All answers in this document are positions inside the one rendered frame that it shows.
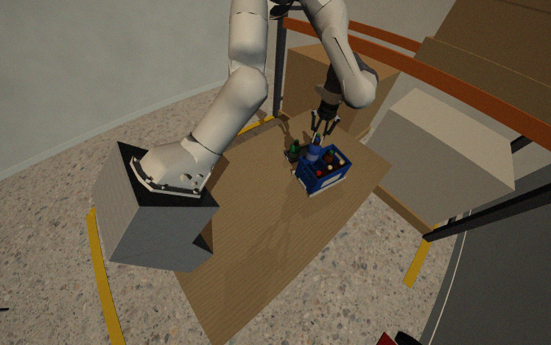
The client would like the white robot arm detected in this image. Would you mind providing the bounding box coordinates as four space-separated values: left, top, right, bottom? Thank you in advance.
130 0 379 198

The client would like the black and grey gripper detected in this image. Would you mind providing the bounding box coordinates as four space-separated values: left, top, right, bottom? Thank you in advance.
311 100 340 145

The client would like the blue bottle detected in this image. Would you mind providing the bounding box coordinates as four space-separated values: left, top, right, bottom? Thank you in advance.
305 137 321 163

